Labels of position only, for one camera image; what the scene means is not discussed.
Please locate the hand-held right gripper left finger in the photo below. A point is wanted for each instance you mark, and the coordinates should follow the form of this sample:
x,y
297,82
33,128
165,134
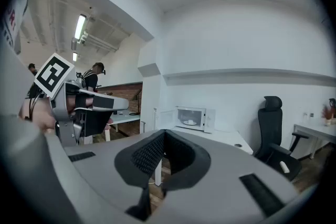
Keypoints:
x,y
147,157

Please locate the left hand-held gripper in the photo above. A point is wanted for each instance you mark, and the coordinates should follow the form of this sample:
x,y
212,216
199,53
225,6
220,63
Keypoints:
x,y
52,73

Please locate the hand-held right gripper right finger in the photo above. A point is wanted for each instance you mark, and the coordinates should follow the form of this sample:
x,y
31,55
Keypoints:
x,y
183,157

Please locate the white round plate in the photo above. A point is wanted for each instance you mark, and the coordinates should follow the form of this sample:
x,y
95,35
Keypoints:
x,y
195,123

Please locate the white microwave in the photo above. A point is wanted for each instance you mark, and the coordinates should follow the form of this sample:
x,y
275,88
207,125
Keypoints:
x,y
209,120

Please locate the person's left forearm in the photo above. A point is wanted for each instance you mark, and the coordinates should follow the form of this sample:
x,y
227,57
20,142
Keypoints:
x,y
39,118

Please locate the person's left hand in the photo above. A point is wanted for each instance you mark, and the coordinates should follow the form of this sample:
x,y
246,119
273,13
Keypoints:
x,y
71,106

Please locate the pale background table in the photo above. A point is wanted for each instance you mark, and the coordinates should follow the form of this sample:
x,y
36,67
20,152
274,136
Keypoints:
x,y
126,116

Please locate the black desk lamp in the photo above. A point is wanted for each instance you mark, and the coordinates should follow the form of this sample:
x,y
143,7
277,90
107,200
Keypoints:
x,y
137,102

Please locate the fluorescent ceiling lamp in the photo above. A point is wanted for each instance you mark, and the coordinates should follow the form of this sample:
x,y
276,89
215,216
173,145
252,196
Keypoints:
x,y
80,26
75,56

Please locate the black office chair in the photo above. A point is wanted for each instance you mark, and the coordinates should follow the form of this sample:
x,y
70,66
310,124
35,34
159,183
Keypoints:
x,y
270,123

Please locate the person in white clothes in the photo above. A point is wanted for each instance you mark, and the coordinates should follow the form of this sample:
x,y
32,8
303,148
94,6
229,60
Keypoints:
x,y
15,34

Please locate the white side desk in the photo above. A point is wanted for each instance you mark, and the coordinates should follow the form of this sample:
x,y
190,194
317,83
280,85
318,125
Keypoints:
x,y
312,127

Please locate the vase with dried flowers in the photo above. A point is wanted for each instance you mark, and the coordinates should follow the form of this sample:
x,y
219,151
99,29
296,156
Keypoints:
x,y
328,112

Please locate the wall socket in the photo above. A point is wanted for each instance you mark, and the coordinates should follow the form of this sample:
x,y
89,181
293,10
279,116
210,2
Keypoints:
x,y
309,114

